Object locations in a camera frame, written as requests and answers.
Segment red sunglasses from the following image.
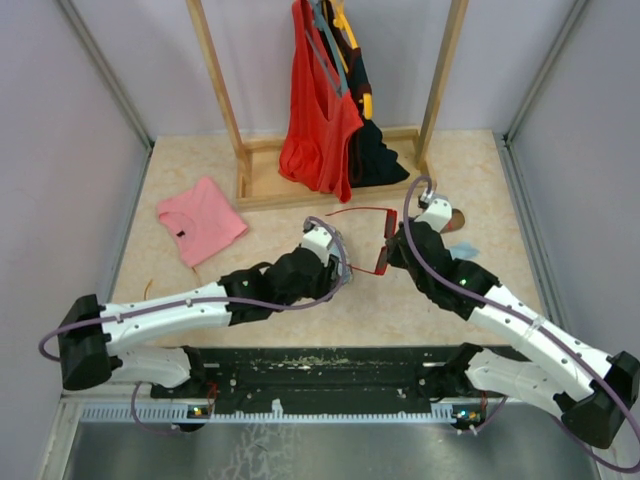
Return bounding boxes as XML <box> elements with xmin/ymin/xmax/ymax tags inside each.
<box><xmin>328</xmin><ymin>206</ymin><xmax>398</xmax><ymax>276</ymax></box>

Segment map print glasses case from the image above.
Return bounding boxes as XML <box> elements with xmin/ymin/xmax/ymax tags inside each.
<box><xmin>329</xmin><ymin>226</ymin><xmax>353</xmax><ymax>285</ymax></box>

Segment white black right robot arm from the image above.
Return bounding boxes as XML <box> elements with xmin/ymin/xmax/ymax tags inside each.
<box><xmin>386</xmin><ymin>221</ymin><xmax>639</xmax><ymax>449</ymax></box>

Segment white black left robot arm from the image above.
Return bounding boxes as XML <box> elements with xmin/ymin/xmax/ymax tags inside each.
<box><xmin>53</xmin><ymin>246</ymin><xmax>351</xmax><ymax>397</ymax></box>

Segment yellow sunglasses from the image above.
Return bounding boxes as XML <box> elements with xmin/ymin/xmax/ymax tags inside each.
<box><xmin>143</xmin><ymin>267</ymin><xmax>201</xmax><ymax>301</ymax></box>

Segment small light blue cloth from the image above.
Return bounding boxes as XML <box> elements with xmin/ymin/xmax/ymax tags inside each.
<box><xmin>449</xmin><ymin>242</ymin><xmax>479</xmax><ymax>260</ymax></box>

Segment brown plaid glasses case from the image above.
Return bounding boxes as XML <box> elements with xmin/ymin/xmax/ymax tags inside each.
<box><xmin>441</xmin><ymin>208</ymin><xmax>466</xmax><ymax>233</ymax></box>

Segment wooden clothes rack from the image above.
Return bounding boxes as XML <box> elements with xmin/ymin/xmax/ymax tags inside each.
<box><xmin>187</xmin><ymin>1</ymin><xmax>468</xmax><ymax>210</ymax></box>

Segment dark navy garment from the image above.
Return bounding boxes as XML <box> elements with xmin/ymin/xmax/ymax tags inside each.
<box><xmin>344</xmin><ymin>29</ymin><xmax>411</xmax><ymax>189</ymax></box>

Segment pink folded t-shirt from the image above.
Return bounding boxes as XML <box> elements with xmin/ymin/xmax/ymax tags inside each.
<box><xmin>156</xmin><ymin>176</ymin><xmax>248</xmax><ymax>267</ymax></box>

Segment red tank top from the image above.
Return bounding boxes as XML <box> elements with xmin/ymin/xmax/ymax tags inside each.
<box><xmin>279</xmin><ymin>1</ymin><xmax>362</xmax><ymax>203</ymax></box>

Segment yellow clothes hanger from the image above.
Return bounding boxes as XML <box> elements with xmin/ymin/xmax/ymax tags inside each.
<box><xmin>323</xmin><ymin>1</ymin><xmax>373</xmax><ymax>120</ymax></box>

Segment grey clothes hanger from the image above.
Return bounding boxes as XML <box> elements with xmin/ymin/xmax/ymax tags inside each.
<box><xmin>301</xmin><ymin>1</ymin><xmax>348</xmax><ymax>99</ymax></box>

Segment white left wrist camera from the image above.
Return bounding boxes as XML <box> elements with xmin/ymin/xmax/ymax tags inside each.
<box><xmin>300</xmin><ymin>221</ymin><xmax>335</xmax><ymax>267</ymax></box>

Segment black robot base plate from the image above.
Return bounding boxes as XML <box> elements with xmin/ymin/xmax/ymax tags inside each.
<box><xmin>151</xmin><ymin>346</ymin><xmax>481</xmax><ymax>415</ymax></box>

